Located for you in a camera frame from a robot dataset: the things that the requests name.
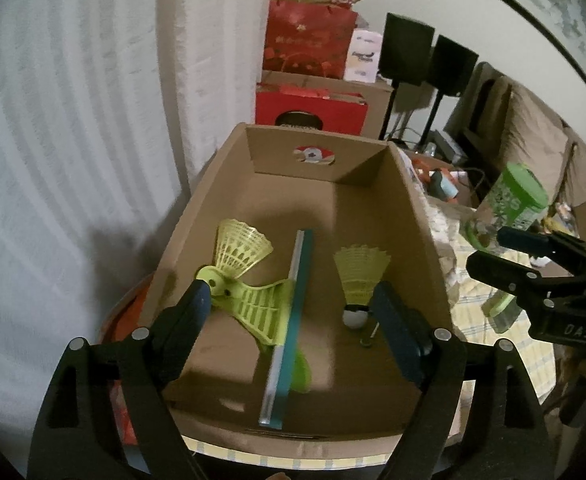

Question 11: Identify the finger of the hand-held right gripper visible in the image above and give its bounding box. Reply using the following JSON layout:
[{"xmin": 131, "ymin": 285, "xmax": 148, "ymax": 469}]
[
  {"xmin": 497, "ymin": 226, "xmax": 586, "ymax": 282},
  {"xmin": 465, "ymin": 251, "xmax": 586, "ymax": 312}
]

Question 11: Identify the green plastic clip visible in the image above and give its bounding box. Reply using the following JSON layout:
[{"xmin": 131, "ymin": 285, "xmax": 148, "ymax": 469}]
[{"xmin": 194, "ymin": 265, "xmax": 296, "ymax": 348}]

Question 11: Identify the white pink carton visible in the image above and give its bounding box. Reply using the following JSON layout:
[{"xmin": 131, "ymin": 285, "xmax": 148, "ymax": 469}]
[{"xmin": 344, "ymin": 29, "xmax": 384, "ymax": 83}]

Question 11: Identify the red plastic item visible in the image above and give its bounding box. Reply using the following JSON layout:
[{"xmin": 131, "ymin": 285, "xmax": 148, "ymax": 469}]
[{"xmin": 100, "ymin": 280, "xmax": 149, "ymax": 448}]

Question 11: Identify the large brown cardboard box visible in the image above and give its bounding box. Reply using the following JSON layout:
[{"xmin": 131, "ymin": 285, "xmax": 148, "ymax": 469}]
[{"xmin": 258, "ymin": 71, "xmax": 395, "ymax": 141}]

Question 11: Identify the green lidded jar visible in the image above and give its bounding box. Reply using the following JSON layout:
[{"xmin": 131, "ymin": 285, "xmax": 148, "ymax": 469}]
[{"xmin": 460, "ymin": 162, "xmax": 548, "ymax": 253}]

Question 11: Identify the red patterned gift bag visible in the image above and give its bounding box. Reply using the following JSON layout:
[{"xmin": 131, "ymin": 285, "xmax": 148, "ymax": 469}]
[{"xmin": 262, "ymin": 0, "xmax": 359, "ymax": 80}]

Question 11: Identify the teal silver bar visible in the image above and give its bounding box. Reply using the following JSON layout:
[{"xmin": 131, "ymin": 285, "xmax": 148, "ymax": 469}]
[{"xmin": 258, "ymin": 229, "xmax": 315, "ymax": 431}]

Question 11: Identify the black speaker stand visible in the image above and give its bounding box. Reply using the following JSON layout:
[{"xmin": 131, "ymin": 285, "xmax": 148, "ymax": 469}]
[
  {"xmin": 415, "ymin": 92, "xmax": 446, "ymax": 146},
  {"xmin": 380, "ymin": 80, "xmax": 404, "ymax": 141}
]

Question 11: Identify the large brown cushion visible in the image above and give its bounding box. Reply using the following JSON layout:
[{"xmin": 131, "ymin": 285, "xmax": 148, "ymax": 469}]
[{"xmin": 493, "ymin": 77, "xmax": 574, "ymax": 206}]

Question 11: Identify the pale green plastic piece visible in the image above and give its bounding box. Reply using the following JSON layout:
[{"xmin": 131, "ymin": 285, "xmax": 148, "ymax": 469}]
[{"xmin": 482, "ymin": 290, "xmax": 520, "ymax": 334}]

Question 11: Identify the white floral cloth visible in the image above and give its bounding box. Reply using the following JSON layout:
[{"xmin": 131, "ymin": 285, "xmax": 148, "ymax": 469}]
[{"xmin": 425, "ymin": 195, "xmax": 474, "ymax": 306}]

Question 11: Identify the yellow-green plastic shuttlecock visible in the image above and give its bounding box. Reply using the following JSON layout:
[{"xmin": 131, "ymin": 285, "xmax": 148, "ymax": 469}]
[{"xmin": 215, "ymin": 218, "xmax": 274, "ymax": 281}]

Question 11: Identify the yellow shuttlecock white cork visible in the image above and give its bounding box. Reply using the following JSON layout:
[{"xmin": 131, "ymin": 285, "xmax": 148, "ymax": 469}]
[{"xmin": 333, "ymin": 245, "xmax": 393, "ymax": 330}]

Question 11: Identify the orange teal toy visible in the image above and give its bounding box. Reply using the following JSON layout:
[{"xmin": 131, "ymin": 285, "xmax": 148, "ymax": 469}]
[{"xmin": 425, "ymin": 166, "xmax": 461, "ymax": 202}]

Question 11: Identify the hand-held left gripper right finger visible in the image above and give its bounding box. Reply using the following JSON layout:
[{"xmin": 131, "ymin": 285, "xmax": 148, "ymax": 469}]
[{"xmin": 370, "ymin": 280, "xmax": 554, "ymax": 480}]

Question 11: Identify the small cardboard box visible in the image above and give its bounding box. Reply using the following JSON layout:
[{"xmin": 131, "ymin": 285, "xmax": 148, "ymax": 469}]
[{"xmin": 398, "ymin": 147, "xmax": 481, "ymax": 208}]

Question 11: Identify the red collection box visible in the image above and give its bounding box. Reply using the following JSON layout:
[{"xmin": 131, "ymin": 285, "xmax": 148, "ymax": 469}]
[{"xmin": 254, "ymin": 85, "xmax": 369, "ymax": 137}]

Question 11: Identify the framed wall painting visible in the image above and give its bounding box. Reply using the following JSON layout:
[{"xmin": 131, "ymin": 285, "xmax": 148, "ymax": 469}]
[{"xmin": 490, "ymin": 0, "xmax": 586, "ymax": 128}]

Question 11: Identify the black audio device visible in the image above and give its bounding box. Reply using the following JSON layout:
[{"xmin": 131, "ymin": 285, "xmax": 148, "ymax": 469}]
[{"xmin": 433, "ymin": 130, "xmax": 466, "ymax": 158}]

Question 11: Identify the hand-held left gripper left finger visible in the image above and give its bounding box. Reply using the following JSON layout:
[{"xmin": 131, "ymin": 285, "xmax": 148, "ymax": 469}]
[{"xmin": 28, "ymin": 277, "xmax": 214, "ymax": 480}]

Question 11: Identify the brown sofa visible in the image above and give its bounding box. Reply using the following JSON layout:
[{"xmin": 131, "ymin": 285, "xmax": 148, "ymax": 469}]
[{"xmin": 443, "ymin": 61, "xmax": 586, "ymax": 261}]

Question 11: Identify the small brown cushion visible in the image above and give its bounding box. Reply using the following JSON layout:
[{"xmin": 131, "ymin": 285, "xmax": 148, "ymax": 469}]
[{"xmin": 563, "ymin": 140, "xmax": 586, "ymax": 221}]

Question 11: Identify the white curtain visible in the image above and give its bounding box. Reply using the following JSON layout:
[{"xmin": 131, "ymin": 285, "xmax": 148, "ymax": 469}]
[{"xmin": 0, "ymin": 0, "xmax": 279, "ymax": 461}]

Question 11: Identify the black speaker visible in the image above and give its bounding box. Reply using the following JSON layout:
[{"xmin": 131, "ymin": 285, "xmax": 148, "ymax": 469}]
[
  {"xmin": 378, "ymin": 12, "xmax": 436, "ymax": 87},
  {"xmin": 425, "ymin": 35, "xmax": 480, "ymax": 97}
]

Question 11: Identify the yellow checkered tablecloth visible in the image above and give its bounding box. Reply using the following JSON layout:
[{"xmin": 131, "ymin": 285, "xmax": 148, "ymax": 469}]
[{"xmin": 180, "ymin": 240, "xmax": 558, "ymax": 466}]

